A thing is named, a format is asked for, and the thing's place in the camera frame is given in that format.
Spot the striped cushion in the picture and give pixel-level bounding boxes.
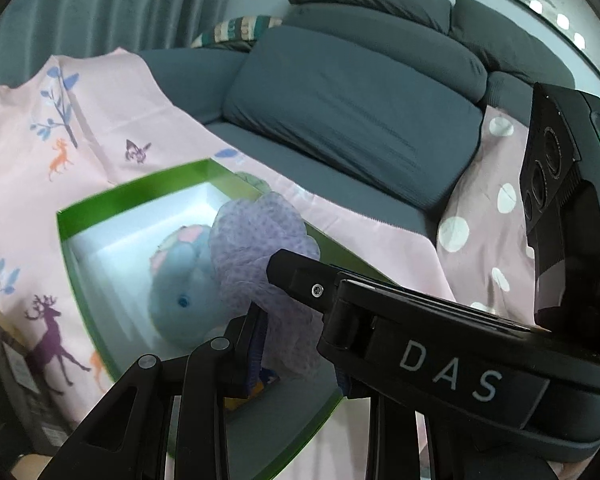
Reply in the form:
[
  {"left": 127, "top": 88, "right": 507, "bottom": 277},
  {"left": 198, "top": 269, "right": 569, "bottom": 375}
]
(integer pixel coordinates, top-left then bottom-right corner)
[{"left": 190, "top": 14, "right": 283, "bottom": 52}]

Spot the green white storage box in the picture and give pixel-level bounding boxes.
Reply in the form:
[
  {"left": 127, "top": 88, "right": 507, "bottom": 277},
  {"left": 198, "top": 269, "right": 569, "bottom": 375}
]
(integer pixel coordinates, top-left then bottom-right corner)
[{"left": 55, "top": 158, "right": 396, "bottom": 480}]

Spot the purple mesh bath sponge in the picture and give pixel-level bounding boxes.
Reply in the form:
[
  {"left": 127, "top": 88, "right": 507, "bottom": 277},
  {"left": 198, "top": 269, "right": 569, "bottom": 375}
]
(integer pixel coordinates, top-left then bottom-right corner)
[{"left": 209, "top": 192, "right": 341, "bottom": 381}]

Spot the blue plush elephant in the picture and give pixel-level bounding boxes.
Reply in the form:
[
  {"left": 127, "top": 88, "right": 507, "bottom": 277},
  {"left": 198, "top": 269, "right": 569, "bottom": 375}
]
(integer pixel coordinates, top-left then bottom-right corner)
[{"left": 147, "top": 225, "right": 241, "bottom": 353}]

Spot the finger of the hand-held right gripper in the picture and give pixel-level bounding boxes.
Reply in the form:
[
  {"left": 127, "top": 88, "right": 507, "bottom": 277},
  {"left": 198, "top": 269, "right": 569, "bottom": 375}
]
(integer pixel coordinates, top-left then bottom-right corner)
[{"left": 266, "top": 249, "right": 343, "bottom": 313}]

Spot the grey curtain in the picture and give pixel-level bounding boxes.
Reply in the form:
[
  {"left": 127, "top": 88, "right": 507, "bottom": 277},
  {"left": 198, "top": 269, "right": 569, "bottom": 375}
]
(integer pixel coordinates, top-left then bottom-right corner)
[{"left": 0, "top": 0, "right": 321, "bottom": 91}]

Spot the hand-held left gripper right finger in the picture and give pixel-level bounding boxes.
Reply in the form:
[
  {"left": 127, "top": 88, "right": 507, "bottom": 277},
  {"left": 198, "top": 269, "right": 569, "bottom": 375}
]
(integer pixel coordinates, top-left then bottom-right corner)
[{"left": 336, "top": 367, "right": 556, "bottom": 480}]

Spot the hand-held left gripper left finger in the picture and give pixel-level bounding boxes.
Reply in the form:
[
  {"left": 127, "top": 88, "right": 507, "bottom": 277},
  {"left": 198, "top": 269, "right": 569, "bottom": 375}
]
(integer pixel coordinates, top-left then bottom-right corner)
[{"left": 45, "top": 302, "right": 268, "bottom": 480}]

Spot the grey sofa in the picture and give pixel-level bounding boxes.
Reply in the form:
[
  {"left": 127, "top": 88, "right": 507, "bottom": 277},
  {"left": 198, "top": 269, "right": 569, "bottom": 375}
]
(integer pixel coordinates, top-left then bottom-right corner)
[{"left": 135, "top": 0, "right": 581, "bottom": 241}]

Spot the pink deer print bedsheet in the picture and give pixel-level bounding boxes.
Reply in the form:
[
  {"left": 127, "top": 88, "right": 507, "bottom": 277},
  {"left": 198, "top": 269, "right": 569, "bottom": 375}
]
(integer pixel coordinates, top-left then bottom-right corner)
[{"left": 0, "top": 47, "right": 456, "bottom": 480}]

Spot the pink polka dot cloth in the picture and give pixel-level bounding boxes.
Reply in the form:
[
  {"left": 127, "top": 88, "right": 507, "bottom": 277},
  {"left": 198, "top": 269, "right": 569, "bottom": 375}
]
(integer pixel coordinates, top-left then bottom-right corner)
[{"left": 437, "top": 105, "right": 546, "bottom": 321}]

